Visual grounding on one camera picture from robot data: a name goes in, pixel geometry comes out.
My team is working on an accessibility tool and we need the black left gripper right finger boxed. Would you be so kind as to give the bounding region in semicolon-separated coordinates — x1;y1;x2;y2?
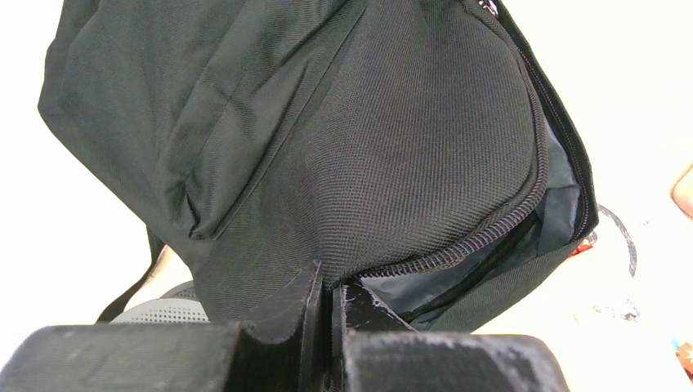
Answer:
331;279;569;391

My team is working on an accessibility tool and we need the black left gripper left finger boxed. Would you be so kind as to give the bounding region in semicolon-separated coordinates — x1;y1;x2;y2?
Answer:
1;263;324;391

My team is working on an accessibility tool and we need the black student backpack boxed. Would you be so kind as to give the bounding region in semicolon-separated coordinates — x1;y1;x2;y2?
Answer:
38;1;598;331

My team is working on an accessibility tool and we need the red patterned book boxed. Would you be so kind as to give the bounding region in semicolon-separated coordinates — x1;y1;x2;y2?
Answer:
570;231;598;256

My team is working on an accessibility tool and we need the translucent pink plastic storage box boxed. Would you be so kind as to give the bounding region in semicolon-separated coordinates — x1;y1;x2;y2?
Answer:
670;164;692;221

